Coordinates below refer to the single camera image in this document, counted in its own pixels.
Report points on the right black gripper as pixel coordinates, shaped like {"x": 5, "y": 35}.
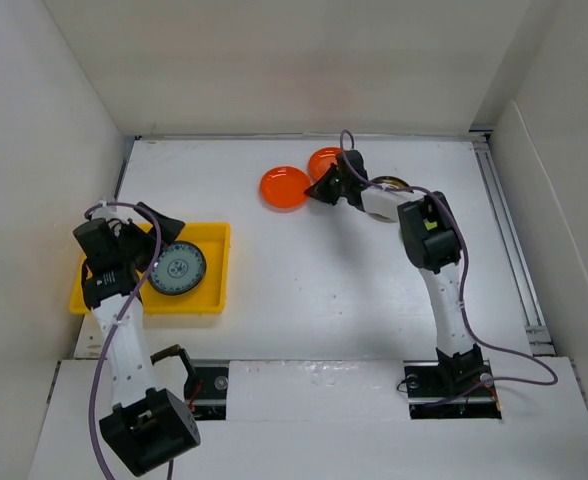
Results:
{"x": 320, "y": 191}

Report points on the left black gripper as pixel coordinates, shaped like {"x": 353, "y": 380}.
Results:
{"x": 130, "y": 228}

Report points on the blue patterned plate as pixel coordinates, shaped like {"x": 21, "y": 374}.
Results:
{"x": 179, "y": 269}

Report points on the orange plate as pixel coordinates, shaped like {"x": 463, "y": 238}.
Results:
{"x": 284, "y": 187}
{"x": 320, "y": 161}

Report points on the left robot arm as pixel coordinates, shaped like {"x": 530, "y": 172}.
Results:
{"x": 145, "y": 424}

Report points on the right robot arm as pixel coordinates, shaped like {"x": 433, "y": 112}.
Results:
{"x": 432, "y": 242}

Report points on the yellow plastic bin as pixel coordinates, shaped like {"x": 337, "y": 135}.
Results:
{"x": 208, "y": 298}

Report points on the yellow patterned plate rear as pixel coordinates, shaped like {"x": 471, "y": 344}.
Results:
{"x": 394, "y": 183}

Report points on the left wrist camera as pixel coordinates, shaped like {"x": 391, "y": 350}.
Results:
{"x": 106, "y": 208}

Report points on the left base mount slot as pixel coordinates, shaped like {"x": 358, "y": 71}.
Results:
{"x": 210, "y": 402}

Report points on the right aluminium rail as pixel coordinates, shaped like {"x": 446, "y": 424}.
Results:
{"x": 539, "y": 338}

